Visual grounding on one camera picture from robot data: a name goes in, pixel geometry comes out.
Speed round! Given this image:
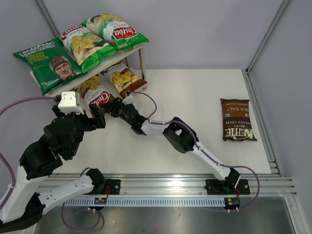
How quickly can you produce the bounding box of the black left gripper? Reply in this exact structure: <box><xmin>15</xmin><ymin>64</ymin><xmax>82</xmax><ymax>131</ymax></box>
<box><xmin>54</xmin><ymin>103</ymin><xmax>106</xmax><ymax>157</ymax></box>

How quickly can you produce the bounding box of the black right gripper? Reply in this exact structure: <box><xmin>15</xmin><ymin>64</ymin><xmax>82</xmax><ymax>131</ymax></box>
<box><xmin>100</xmin><ymin>97</ymin><xmax>134</xmax><ymax>126</ymax></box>

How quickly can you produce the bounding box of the brown Chuba barbecue chips bag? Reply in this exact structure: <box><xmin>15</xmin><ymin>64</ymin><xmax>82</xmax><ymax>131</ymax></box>
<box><xmin>100</xmin><ymin>60</ymin><xmax>148</xmax><ymax>99</ymax></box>

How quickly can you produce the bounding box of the green Chuba chips bag small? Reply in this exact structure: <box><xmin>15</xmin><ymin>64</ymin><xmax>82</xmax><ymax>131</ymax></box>
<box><xmin>58</xmin><ymin>24</ymin><xmax>118</xmax><ymax>74</ymax></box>

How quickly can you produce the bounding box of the green Real hand cooked bag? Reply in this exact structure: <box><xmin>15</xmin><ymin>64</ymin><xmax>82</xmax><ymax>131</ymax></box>
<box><xmin>13</xmin><ymin>38</ymin><xmax>83</xmax><ymax>95</ymax></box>

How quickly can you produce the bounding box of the green Chuba chips bag large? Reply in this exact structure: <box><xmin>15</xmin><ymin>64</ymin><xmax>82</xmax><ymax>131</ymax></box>
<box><xmin>81</xmin><ymin>14</ymin><xmax>149</xmax><ymax>51</ymax></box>

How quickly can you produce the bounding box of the brown Kettle sea salt bag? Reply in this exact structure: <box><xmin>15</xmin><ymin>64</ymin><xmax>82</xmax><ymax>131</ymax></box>
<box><xmin>220</xmin><ymin>98</ymin><xmax>257</xmax><ymax>141</ymax></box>

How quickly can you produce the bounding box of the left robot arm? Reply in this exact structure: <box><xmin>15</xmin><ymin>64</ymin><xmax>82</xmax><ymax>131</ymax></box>
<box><xmin>0</xmin><ymin>104</ymin><xmax>106</xmax><ymax>233</ymax></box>

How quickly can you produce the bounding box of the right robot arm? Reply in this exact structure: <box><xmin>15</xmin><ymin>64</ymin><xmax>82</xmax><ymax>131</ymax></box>
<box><xmin>101</xmin><ymin>98</ymin><xmax>241</xmax><ymax>193</ymax></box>

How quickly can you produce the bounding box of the white two-tier wooden shelf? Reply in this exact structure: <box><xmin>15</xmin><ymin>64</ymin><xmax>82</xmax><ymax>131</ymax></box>
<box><xmin>29</xmin><ymin>45</ymin><xmax>149</xmax><ymax>108</ymax></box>

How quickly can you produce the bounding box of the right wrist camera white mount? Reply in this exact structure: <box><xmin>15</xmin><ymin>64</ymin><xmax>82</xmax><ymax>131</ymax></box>
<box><xmin>122</xmin><ymin>91</ymin><xmax>134</xmax><ymax>105</ymax></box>

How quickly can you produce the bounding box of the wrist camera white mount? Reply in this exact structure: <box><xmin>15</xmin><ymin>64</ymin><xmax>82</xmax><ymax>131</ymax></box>
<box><xmin>58</xmin><ymin>91</ymin><xmax>84</xmax><ymax>115</ymax></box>
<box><xmin>122</xmin><ymin>91</ymin><xmax>134</xmax><ymax>105</ymax></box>

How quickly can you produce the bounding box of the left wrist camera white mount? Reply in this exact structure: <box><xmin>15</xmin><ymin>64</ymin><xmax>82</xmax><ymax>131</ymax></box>
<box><xmin>58</xmin><ymin>91</ymin><xmax>84</xmax><ymax>115</ymax></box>

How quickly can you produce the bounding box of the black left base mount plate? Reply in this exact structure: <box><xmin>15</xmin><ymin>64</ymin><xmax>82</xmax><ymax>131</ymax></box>
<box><xmin>93</xmin><ymin>179</ymin><xmax>121</xmax><ymax>195</ymax></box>

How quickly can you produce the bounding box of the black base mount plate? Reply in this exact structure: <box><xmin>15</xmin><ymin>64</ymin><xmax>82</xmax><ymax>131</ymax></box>
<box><xmin>93</xmin><ymin>179</ymin><xmax>121</xmax><ymax>195</ymax></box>
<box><xmin>204</xmin><ymin>179</ymin><xmax>251</xmax><ymax>195</ymax></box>

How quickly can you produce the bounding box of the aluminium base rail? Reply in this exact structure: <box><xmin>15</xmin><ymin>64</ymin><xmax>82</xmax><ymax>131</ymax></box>
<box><xmin>36</xmin><ymin>173</ymin><xmax>297</xmax><ymax>197</ymax></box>

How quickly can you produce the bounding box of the white slotted cable duct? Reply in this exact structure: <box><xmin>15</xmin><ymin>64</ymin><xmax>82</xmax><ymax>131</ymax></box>
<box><xmin>65</xmin><ymin>196</ymin><xmax>225</xmax><ymax>207</ymax></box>

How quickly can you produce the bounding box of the left aluminium frame post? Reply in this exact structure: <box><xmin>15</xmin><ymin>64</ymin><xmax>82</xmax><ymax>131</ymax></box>
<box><xmin>35</xmin><ymin>0</ymin><xmax>61</xmax><ymax>44</ymax></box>

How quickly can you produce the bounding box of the aluminium frame post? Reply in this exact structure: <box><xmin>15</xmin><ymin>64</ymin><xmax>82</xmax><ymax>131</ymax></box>
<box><xmin>245</xmin><ymin>0</ymin><xmax>292</xmax><ymax>75</ymax></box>
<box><xmin>35</xmin><ymin>0</ymin><xmax>61</xmax><ymax>44</ymax></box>

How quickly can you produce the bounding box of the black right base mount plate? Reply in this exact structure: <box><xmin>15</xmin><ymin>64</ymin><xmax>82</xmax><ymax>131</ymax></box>
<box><xmin>204</xmin><ymin>179</ymin><xmax>251</xmax><ymax>195</ymax></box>

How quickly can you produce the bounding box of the right aluminium frame post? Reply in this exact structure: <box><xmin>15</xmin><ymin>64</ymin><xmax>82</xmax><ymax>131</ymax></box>
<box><xmin>245</xmin><ymin>0</ymin><xmax>292</xmax><ymax>75</ymax></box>

